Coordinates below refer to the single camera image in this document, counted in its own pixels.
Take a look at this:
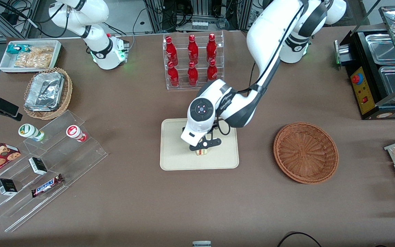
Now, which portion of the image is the beige rectangular serving tray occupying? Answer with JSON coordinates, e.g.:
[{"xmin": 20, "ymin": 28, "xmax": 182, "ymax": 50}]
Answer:
[{"xmin": 160, "ymin": 118, "xmax": 240, "ymax": 171}]

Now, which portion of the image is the brown round wicker basket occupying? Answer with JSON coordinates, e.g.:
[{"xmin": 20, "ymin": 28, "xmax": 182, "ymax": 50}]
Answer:
[{"xmin": 273, "ymin": 122, "xmax": 339, "ymax": 185}]

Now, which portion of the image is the light oval wicker basket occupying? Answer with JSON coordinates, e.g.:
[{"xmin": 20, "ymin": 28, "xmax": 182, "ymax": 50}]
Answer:
[{"xmin": 23, "ymin": 67, "xmax": 73, "ymax": 120}]

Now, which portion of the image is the clear acrylic bottle rack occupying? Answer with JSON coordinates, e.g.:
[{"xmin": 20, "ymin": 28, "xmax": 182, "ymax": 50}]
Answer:
[{"xmin": 163, "ymin": 31, "xmax": 225, "ymax": 91}]

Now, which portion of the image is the red cola bottle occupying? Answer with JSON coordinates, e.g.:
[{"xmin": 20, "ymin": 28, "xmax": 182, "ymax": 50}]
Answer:
[
  {"xmin": 206, "ymin": 59, "xmax": 218, "ymax": 83},
  {"xmin": 206, "ymin": 33, "xmax": 218, "ymax": 63},
  {"xmin": 167, "ymin": 61, "xmax": 180, "ymax": 87},
  {"xmin": 188, "ymin": 34, "xmax": 199, "ymax": 64},
  {"xmin": 187, "ymin": 61, "xmax": 199, "ymax": 87},
  {"xmin": 165, "ymin": 36, "xmax": 179, "ymax": 66}
]

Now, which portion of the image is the red white yogurt cup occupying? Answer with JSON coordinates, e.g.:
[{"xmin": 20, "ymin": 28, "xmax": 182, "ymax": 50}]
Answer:
[{"xmin": 65, "ymin": 125, "xmax": 88, "ymax": 143}]

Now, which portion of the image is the clear acrylic stepped shelf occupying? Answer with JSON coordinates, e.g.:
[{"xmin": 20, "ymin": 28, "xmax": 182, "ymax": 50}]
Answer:
[{"xmin": 0, "ymin": 110, "xmax": 109, "ymax": 233}]

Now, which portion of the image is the brown Snickers bar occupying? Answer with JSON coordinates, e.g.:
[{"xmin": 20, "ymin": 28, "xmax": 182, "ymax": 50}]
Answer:
[{"xmin": 31, "ymin": 174, "xmax": 64, "ymax": 198}]

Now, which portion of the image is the small black white carton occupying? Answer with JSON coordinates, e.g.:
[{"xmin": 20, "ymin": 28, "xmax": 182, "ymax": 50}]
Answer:
[{"xmin": 28, "ymin": 157, "xmax": 48, "ymax": 176}]

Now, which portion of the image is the stack of foil trays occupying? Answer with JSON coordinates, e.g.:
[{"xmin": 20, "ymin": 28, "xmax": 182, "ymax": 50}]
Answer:
[{"xmin": 24, "ymin": 71, "xmax": 65, "ymax": 112}]

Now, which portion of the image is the black hot food display case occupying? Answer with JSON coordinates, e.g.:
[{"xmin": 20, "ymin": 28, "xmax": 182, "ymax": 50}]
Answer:
[{"xmin": 334, "ymin": 5, "xmax": 395, "ymax": 120}]

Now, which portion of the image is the green white yogurt cup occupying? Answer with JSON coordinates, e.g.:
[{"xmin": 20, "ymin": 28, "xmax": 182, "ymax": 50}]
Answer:
[{"xmin": 18, "ymin": 123, "xmax": 46, "ymax": 142}]

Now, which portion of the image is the clear bag of chips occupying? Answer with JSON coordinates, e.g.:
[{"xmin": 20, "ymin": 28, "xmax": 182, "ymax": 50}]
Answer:
[{"xmin": 14, "ymin": 46, "xmax": 55, "ymax": 69}]

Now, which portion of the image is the white rectangular plastic bin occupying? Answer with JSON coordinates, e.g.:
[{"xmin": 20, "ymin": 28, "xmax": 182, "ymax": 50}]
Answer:
[{"xmin": 0, "ymin": 40, "xmax": 62, "ymax": 74}]

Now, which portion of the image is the teal snack packet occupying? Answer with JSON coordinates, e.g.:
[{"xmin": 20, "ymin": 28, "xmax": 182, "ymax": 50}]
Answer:
[{"xmin": 6, "ymin": 44, "xmax": 33, "ymax": 56}]

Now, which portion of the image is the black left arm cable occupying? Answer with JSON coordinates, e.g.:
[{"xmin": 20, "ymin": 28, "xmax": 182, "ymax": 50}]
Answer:
[{"xmin": 217, "ymin": 0, "xmax": 305, "ymax": 137}]

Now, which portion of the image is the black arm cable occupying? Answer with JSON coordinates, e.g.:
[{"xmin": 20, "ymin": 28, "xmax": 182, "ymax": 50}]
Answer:
[
  {"xmin": 0, "ymin": 0, "xmax": 69, "ymax": 39},
  {"xmin": 217, "ymin": 0, "xmax": 305, "ymax": 137}
]

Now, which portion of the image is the black cable on table edge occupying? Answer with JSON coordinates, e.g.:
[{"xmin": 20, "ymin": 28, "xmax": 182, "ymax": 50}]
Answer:
[{"xmin": 276, "ymin": 232, "xmax": 323, "ymax": 247}]

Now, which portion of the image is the aluminium frame rack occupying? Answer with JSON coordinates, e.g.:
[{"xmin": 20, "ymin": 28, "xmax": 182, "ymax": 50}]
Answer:
[{"xmin": 144, "ymin": 0, "xmax": 253, "ymax": 32}]

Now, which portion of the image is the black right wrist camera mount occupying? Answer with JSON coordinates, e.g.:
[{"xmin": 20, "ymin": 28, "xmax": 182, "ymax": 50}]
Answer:
[{"xmin": 0, "ymin": 89, "xmax": 23, "ymax": 121}]

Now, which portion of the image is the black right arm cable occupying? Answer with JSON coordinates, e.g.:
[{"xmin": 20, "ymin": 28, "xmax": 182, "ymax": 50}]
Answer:
[{"xmin": 0, "ymin": 0, "xmax": 69, "ymax": 39}]

